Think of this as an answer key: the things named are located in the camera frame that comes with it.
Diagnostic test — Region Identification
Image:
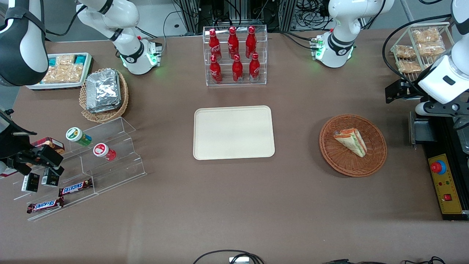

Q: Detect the small black box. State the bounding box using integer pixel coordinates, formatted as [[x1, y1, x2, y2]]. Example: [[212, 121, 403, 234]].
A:
[[21, 172, 40, 193], [41, 168, 60, 188]]

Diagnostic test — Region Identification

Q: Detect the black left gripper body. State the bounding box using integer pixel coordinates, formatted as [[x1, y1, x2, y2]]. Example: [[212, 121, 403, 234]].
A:
[[401, 81, 427, 103]]

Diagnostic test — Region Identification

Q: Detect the white rectangular snack tray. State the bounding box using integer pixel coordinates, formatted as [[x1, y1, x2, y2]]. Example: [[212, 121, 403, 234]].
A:
[[26, 52, 93, 91]]

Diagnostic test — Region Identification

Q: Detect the black arm base cable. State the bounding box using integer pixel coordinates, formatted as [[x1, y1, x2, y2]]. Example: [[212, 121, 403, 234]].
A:
[[280, 30, 316, 50]]

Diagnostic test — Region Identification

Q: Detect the clear acrylic bottle rack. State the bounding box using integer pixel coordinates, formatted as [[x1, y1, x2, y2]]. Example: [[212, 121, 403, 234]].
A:
[[203, 25, 268, 87]]

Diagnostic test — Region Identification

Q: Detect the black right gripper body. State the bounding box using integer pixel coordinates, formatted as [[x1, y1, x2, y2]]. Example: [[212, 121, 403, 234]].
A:
[[15, 145, 63, 167]]

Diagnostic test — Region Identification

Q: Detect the red emergency stop button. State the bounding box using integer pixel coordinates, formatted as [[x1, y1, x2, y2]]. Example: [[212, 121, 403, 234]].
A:
[[431, 160, 447, 176]]

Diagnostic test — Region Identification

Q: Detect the yellow control panel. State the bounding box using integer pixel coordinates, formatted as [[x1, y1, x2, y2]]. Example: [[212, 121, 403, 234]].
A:
[[428, 153, 463, 215]]

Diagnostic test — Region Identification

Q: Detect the aluminium frame post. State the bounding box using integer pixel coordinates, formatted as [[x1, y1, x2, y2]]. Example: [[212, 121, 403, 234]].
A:
[[185, 0, 201, 34], [279, 0, 296, 32]]

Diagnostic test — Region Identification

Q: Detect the red cola bottle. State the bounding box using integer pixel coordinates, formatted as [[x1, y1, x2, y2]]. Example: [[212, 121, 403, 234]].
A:
[[232, 54, 244, 83], [227, 26, 240, 59], [208, 29, 222, 61], [248, 52, 261, 82], [209, 54, 223, 84], [245, 26, 258, 59]]

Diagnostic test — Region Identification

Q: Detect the black looping hub cable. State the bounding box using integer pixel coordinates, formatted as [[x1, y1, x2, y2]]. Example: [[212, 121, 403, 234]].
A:
[[192, 249, 265, 264]]

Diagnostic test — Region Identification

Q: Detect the black floor cable bundle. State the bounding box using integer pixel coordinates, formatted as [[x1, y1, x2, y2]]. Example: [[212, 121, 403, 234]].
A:
[[295, 0, 330, 21]]

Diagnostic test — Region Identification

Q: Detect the red-brown carton box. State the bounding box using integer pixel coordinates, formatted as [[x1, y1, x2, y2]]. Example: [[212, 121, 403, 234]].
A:
[[31, 137, 66, 155]]

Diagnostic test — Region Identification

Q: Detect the black control box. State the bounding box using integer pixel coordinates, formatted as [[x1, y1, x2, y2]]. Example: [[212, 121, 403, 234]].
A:
[[421, 109, 469, 221]]

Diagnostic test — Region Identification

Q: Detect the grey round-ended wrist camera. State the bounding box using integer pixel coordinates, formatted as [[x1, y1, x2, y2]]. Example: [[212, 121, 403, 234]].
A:
[[415, 101, 469, 118]]

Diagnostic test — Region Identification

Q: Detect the grey metal block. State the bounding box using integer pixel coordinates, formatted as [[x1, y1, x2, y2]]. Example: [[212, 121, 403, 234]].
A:
[[409, 111, 437, 144]]

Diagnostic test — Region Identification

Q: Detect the cream wire rack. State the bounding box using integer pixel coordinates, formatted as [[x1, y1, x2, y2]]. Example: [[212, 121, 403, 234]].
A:
[[389, 21, 457, 82]]

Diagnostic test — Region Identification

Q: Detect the silver foil pack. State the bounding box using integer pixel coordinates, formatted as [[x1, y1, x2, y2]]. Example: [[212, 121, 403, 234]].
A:
[[86, 68, 122, 113]]

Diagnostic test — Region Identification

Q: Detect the green cup with white lid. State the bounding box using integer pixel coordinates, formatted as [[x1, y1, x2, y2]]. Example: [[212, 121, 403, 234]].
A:
[[66, 127, 93, 147]]

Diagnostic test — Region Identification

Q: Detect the Snickers chocolate bar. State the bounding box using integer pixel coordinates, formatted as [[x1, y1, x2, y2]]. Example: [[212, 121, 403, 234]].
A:
[[26, 197, 65, 214], [58, 178, 93, 197]]

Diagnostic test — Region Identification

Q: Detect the wrapped triangle sandwich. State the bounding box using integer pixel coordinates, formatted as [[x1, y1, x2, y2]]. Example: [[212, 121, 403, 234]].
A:
[[333, 128, 368, 158]]

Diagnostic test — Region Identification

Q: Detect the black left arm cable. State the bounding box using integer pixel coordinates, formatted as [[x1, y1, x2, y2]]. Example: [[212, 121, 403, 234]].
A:
[[382, 13, 455, 92]]

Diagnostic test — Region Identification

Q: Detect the light oval wicker basket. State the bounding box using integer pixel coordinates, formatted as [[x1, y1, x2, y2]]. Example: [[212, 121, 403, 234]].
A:
[[79, 67, 129, 123]]

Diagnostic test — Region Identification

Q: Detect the red cup with white lid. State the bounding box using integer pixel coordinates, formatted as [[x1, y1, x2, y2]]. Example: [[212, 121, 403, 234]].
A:
[[92, 143, 117, 162]]

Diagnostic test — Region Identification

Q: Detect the clear-wrapped pastry pack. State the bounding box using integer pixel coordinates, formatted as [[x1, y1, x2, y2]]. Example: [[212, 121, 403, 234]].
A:
[[397, 59, 422, 74], [413, 28, 441, 44], [395, 44, 417, 59], [418, 42, 446, 58]]

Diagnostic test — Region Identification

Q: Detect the beige plastic tray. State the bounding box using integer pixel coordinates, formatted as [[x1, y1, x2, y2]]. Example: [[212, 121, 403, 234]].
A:
[[193, 106, 276, 161]]

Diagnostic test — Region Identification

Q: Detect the black table edge cable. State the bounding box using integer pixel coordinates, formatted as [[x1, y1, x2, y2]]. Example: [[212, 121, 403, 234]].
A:
[[322, 256, 446, 264]]

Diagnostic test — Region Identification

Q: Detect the black equipment cabinet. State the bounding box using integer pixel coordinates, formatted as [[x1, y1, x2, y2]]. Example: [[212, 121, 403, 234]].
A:
[[200, 0, 281, 28]]

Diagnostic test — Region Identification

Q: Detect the clear cracker pack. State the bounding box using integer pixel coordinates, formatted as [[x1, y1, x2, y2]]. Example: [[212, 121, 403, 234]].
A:
[[43, 66, 65, 84], [57, 54, 76, 68], [62, 64, 84, 83]]

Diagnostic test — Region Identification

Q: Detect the brown round wicker basket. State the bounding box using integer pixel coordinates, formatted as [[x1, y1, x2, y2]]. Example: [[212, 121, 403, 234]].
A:
[[319, 114, 388, 178]]

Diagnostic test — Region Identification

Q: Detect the clear acrylic stepped stand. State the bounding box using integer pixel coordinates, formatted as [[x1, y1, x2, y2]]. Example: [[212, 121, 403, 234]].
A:
[[12, 117, 148, 222]]

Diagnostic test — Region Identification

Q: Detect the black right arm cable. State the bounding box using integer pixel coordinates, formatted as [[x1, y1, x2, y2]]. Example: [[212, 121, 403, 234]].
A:
[[43, 4, 88, 37]]

